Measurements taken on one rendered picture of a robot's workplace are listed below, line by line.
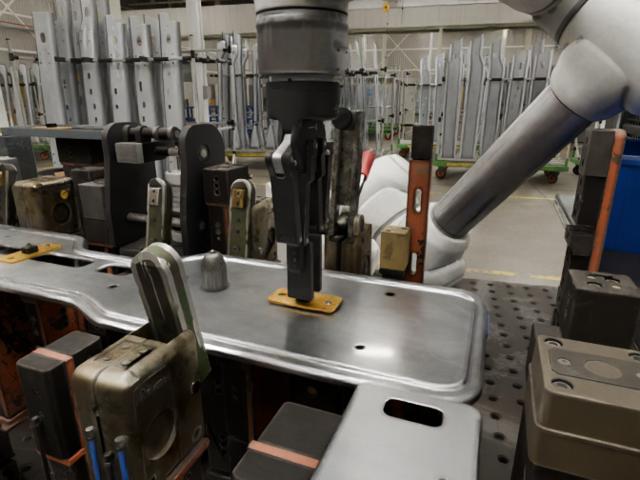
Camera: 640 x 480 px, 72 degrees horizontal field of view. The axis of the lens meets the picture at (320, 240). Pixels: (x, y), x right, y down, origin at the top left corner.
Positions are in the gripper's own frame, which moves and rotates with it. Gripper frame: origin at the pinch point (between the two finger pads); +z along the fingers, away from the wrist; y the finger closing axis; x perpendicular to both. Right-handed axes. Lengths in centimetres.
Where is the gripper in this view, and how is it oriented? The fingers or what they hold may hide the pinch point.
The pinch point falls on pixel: (304, 266)
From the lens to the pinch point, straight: 51.1
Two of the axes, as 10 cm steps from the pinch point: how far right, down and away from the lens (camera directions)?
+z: 0.0, 9.5, 3.1
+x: -9.3, -1.1, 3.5
